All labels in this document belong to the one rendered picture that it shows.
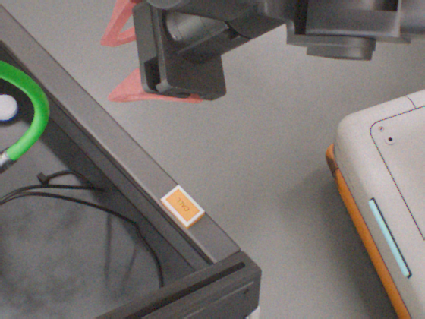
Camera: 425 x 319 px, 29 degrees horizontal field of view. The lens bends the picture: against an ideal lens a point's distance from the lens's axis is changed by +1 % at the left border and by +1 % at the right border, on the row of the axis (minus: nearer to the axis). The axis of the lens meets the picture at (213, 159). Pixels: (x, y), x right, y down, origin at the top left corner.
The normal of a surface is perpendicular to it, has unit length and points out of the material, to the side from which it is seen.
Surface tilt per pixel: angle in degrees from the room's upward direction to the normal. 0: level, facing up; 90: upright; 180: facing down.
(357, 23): 35
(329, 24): 41
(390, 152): 0
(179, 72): 46
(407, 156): 0
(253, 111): 0
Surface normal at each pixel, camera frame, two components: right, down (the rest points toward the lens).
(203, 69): 0.70, -0.26
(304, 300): -0.02, -0.44
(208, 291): 0.49, -0.74
